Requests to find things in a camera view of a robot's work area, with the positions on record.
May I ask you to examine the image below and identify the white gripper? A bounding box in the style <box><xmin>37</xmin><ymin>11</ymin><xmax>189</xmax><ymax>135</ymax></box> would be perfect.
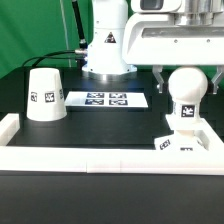
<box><xmin>121</xmin><ymin>9</ymin><xmax>224</xmax><ymax>95</ymax></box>

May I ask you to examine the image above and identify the white lamp bulb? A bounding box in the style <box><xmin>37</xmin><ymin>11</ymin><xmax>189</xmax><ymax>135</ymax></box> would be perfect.
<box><xmin>168</xmin><ymin>67</ymin><xmax>208</xmax><ymax>123</ymax></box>

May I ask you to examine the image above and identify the white lamp base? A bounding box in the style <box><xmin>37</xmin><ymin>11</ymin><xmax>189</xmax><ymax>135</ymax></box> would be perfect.
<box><xmin>153</xmin><ymin>114</ymin><xmax>208</xmax><ymax>153</ymax></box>

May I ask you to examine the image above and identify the white lamp shade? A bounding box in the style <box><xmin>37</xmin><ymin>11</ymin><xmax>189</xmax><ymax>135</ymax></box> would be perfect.
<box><xmin>27</xmin><ymin>68</ymin><xmax>67</xmax><ymax>122</ymax></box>

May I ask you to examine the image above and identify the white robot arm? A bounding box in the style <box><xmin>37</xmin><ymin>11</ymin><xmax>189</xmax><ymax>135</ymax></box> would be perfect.
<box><xmin>83</xmin><ymin>0</ymin><xmax>224</xmax><ymax>92</ymax></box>

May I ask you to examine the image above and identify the white marker sheet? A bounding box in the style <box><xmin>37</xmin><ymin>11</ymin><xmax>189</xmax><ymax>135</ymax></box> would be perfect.
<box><xmin>65</xmin><ymin>91</ymin><xmax>148</xmax><ymax>108</ymax></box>

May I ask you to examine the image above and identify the black rod with connector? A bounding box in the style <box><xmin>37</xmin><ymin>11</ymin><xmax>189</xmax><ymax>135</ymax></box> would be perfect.
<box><xmin>71</xmin><ymin>0</ymin><xmax>88</xmax><ymax>50</ymax></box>

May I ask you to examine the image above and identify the white U-shaped frame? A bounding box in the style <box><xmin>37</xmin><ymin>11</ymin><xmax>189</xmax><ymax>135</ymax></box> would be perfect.
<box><xmin>0</xmin><ymin>113</ymin><xmax>224</xmax><ymax>175</ymax></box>

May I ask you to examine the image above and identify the black cable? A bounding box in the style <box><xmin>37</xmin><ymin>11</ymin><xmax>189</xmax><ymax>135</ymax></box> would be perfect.
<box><xmin>21</xmin><ymin>50</ymin><xmax>88</xmax><ymax>69</ymax></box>

